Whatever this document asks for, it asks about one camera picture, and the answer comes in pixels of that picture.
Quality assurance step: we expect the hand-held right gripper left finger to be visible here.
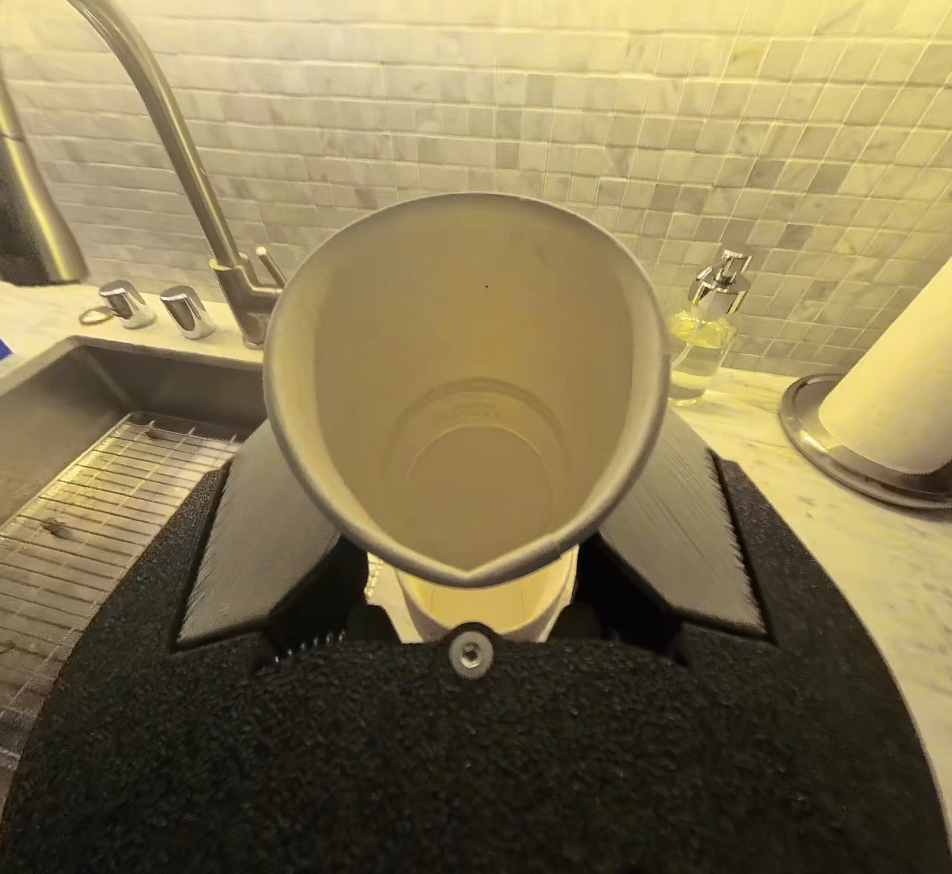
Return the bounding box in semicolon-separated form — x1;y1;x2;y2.
177;420;370;658

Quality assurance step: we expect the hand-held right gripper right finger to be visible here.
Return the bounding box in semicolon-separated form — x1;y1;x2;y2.
576;409;769;661

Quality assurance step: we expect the marble desk countertop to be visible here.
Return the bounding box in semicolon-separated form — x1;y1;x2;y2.
0;283;952;801

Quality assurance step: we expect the dark paper towel holder base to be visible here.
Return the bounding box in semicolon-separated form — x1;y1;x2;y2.
778;373;952;512

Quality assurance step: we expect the glass soap dispenser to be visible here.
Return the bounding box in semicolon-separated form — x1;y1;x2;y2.
667;249;754;407

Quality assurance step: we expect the stainless steel sink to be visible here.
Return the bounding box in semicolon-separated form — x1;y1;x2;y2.
0;335;270;774

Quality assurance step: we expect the chrome sink cap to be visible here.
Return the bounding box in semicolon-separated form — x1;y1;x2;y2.
98;280;158;331
159;284;217;340

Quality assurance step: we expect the white paper towel roll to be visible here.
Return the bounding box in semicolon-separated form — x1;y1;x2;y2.
818;257;952;475

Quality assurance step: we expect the steel faucet spray head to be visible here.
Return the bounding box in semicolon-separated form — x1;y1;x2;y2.
0;74;90;288

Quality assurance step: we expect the steel kitchen faucet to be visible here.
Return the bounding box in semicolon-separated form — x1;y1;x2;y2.
0;0;288;349

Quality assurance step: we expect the wire sink grid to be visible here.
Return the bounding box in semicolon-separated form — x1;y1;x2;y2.
0;413;248;767

